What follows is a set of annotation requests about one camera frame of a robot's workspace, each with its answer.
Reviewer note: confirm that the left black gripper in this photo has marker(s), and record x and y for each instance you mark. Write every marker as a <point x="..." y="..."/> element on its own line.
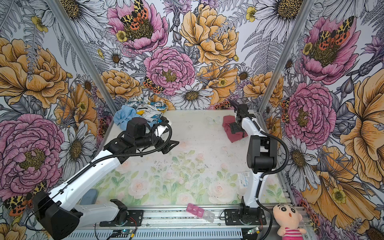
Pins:
<point x="167" y="147"/>

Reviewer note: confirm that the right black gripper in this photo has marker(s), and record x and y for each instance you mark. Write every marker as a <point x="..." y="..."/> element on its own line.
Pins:
<point x="234" y="128"/>

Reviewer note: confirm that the maroon ribbed cloth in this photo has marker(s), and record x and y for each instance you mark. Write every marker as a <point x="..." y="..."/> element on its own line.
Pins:
<point x="226" y="125"/>

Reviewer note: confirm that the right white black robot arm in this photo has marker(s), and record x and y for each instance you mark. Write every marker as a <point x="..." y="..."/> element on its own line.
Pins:
<point x="261" y="158"/>

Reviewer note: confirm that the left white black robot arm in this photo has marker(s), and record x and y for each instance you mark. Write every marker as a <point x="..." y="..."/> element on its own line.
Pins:
<point x="58" y="210"/>

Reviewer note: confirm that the colourful patterned cloth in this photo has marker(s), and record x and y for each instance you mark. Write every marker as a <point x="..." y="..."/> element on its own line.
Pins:
<point x="151" y="111"/>

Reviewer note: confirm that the light blue cloth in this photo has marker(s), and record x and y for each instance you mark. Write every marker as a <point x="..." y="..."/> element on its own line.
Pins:
<point x="124" y="115"/>

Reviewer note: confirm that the white blue tissue pack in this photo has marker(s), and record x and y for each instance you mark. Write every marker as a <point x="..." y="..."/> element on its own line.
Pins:
<point x="243" y="178"/>

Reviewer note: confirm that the pink clear plastic case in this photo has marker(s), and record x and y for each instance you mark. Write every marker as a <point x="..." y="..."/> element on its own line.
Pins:
<point x="200" y="213"/>

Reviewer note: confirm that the blue grey sponge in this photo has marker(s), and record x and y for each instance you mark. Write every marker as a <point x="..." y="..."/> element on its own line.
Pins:
<point x="89" y="197"/>

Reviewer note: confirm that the small green circuit board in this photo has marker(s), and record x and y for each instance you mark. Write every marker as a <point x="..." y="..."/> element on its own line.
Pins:
<point x="127" y="231"/>

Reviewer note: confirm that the plush doll pink striped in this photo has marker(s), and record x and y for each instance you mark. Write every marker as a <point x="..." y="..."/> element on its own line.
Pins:
<point x="288" y="218"/>

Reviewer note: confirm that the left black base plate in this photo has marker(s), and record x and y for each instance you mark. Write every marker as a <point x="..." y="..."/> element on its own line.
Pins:
<point x="131" y="218"/>

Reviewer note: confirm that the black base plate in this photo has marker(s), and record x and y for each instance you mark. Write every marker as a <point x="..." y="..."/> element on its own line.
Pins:
<point x="131" y="218"/>
<point x="253" y="217"/>

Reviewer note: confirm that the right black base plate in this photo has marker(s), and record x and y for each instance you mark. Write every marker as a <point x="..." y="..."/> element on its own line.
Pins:
<point x="253" y="217"/>

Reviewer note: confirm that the perforated white cable tray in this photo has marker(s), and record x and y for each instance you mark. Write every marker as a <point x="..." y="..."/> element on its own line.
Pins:
<point x="160" y="234"/>

